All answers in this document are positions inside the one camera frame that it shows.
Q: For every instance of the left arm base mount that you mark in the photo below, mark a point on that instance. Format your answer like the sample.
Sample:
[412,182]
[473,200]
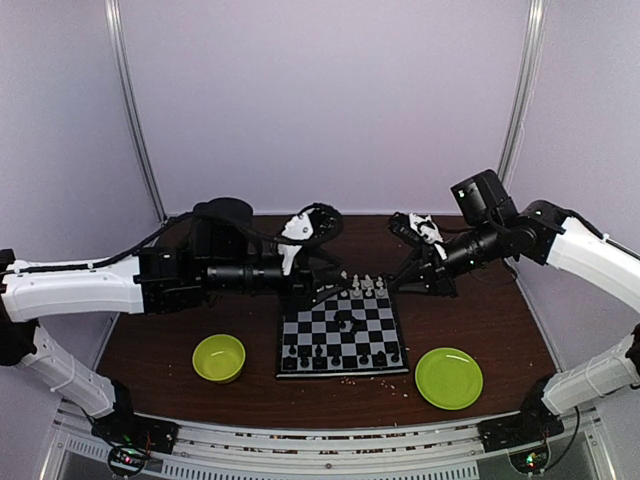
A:
[122,426]

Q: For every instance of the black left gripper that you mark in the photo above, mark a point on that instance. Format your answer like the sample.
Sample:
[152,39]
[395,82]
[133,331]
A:
[306,279]

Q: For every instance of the aluminium corner post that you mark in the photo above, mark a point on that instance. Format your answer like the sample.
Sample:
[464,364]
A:
[116,33]
[524,90]

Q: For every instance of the black and grey chessboard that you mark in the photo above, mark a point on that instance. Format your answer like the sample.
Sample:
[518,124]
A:
[353,333]

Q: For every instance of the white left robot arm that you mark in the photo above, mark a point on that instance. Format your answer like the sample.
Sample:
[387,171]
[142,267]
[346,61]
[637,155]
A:
[222,252]

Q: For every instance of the left aluminium corner post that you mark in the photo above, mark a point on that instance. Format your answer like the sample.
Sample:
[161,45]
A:
[116,33]

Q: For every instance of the right aluminium corner post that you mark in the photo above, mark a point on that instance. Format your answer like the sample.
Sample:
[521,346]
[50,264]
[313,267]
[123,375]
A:
[524,90]

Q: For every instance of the green bowl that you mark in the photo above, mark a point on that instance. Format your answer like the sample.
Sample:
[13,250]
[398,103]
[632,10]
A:
[219,358]

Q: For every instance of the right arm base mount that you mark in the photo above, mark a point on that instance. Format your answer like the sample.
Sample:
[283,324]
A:
[533,423]

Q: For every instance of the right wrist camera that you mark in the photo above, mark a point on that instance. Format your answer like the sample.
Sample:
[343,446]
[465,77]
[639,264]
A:
[416,230]

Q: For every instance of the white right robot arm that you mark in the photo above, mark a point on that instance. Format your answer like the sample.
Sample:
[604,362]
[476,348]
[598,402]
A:
[548,235]

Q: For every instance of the green plate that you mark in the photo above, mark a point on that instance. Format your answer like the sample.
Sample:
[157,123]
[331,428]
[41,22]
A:
[449,378]

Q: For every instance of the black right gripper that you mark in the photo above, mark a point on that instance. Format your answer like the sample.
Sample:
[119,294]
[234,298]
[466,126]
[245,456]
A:
[429,268]

